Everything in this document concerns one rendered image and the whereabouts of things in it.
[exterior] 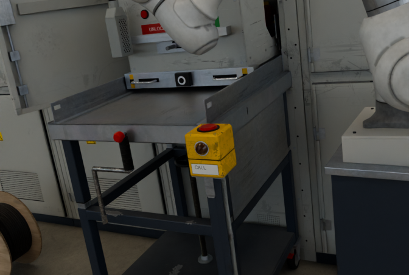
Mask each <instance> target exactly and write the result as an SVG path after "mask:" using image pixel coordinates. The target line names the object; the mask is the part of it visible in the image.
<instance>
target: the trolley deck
mask: <svg viewBox="0 0 409 275"><path fill-rule="evenodd" d="M227 86H228V85H223V86H190V87H173V88H145V89H143V90H140V91H138V92H136V93H134V94H131V95H129V96H126V97H124V98H122V99H119V100H117V101H115V102H113V103H110V104H108V105H105V106H103V107H101V108H98V109H96V110H94V111H92V112H89V113H87V114H84V115H82V116H80V117H77V118H75V119H73V120H70V121H68V122H66V123H63V124H54V121H53V120H52V121H50V122H48V123H47V124H48V127H49V132H50V136H51V140H62V141H100V142H115V140H114V139H113V135H114V133H115V132H117V131H121V132H123V133H124V132H126V133H127V136H128V139H129V142H140V143H160V144H186V141H185V135H186V134H187V133H188V132H190V131H191V130H193V129H194V128H195V127H197V126H198V125H196V123H198V122H199V121H201V120H203V119H204V118H205V117H206V116H205V107H204V102H203V100H204V99H206V98H208V97H209V96H211V95H213V94H215V93H216V92H218V91H220V90H221V89H223V88H225V87H227ZM291 86H292V76H291V71H290V72H284V73H282V74H281V75H280V76H278V77H277V78H275V79H274V80H273V81H271V82H270V83H268V84H267V85H265V86H264V87H263V88H261V89H260V90H258V91H257V92H255V93H254V94H253V95H252V96H250V97H249V98H247V99H246V100H244V101H243V102H242V103H240V104H238V105H237V106H236V107H234V108H233V109H232V110H230V111H228V112H227V113H226V114H224V115H223V116H222V117H220V118H219V119H217V120H216V121H215V122H213V124H230V125H231V126H232V132H233V135H234V134H235V133H237V132H238V131H239V130H240V129H241V128H242V127H244V126H245V125H246V124H247V123H248V122H249V121H251V120H252V119H253V118H255V117H256V116H257V115H258V114H259V113H260V112H261V111H263V110H264V109H265V108H266V107H267V106H269V105H270V104H271V103H272V102H274V101H275V100H276V99H277V98H278V97H279V96H281V95H282V94H283V93H284V92H286V90H288V89H289V88H290V87H291Z"/></svg>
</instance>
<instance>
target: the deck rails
mask: <svg viewBox="0 0 409 275"><path fill-rule="evenodd" d="M282 73H284V71H283V69H282V55H280V56H278V57H276V58H275V59H273V60H271V61H269V62H268V63H266V64H264V65H263V66H261V67H259V68H257V69H256V70H254V71H253V72H250V73H249V74H247V75H246V76H244V77H242V78H240V79H238V80H237V81H235V82H234V83H232V84H230V85H228V86H227V87H225V88H223V89H221V90H220V91H218V92H216V93H215V94H213V95H211V96H209V97H208V98H206V99H204V100H203V102H204V111H205V116H206V117H205V118H204V119H203V120H201V121H199V122H198V123H196V125H200V124H212V123H213V122H215V121H216V120H217V119H219V118H220V117H222V116H223V115H224V114H226V113H227V112H228V111H230V110H232V109H233V108H234V107H236V106H237V105H238V104H240V103H242V102H243V101H244V100H246V99H247V98H249V97H250V96H252V95H253V94H254V93H255V92H257V91H258V90H260V89H261V88H263V87H264V86H265V85H267V84H268V83H270V82H271V81H273V80H274V79H275V78H277V77H278V76H280V75H281V74H282ZM143 89H145V88H140V89H127V86H126V81H125V76H124V77H121V78H118V79H115V80H113V81H110V82H107V83H104V84H102V85H99V86H96V87H93V88H91V89H87V90H85V91H82V92H79V93H77V94H74V95H71V96H69V97H65V98H63V99H60V100H57V101H55V102H52V103H50V106H51V111H52V115H53V118H54V124H63V123H66V122H68V121H70V120H73V119H75V118H77V117H80V116H82V115H84V114H87V113H89V112H92V111H94V110H96V109H98V108H101V107H103V106H105V105H108V104H110V103H113V102H115V101H117V100H119V99H122V98H124V97H126V96H129V95H131V94H134V93H136V92H138V91H140V90H143ZM209 102H211V106H210V107H209V108H207V103H209ZM59 104H60V108H59V109H57V110H54V106H55V105H59Z"/></svg>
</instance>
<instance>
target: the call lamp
mask: <svg viewBox="0 0 409 275"><path fill-rule="evenodd" d="M194 149H195V151H196V153H197V154H198V155H200V156H206V155H207V154H208V153H209V146H208V145H207V143H206V142H204V141H198V142H196V143H195V146H194Z"/></svg>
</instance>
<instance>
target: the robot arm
mask: <svg viewBox="0 0 409 275"><path fill-rule="evenodd" d="M132 1H134V2H137V3H139V4H140V5H142V6H143V7H145V8H146V9H147V10H148V11H150V12H151V13H152V14H153V15H154V16H155V18H156V19H157V20H158V21H159V23H160V25H161V27H162V28H163V29H164V30H165V31H166V33H167V34H168V35H169V36H170V37H171V38H172V39H173V40H174V42H176V43H177V44H178V45H179V46H180V47H182V48H183V49H184V50H185V51H187V52H188V53H190V54H195V55H202V54H204V53H206V52H208V51H209V50H211V49H212V48H213V47H215V46H216V44H217V41H218V30H217V28H216V26H215V25H214V24H215V20H216V19H217V18H218V16H217V9H218V7H219V5H220V3H221V2H222V0H132ZM362 2H363V5H364V7H365V10H366V13H367V17H366V18H364V19H363V22H362V24H361V26H360V30H359V35H360V40H361V42H362V46H363V50H364V53H365V57H366V61H367V63H368V67H369V70H370V72H371V73H372V79H373V84H374V90H375V95H376V111H375V113H374V114H373V115H372V116H371V117H370V118H368V119H366V120H364V121H363V128H409V0H362Z"/></svg>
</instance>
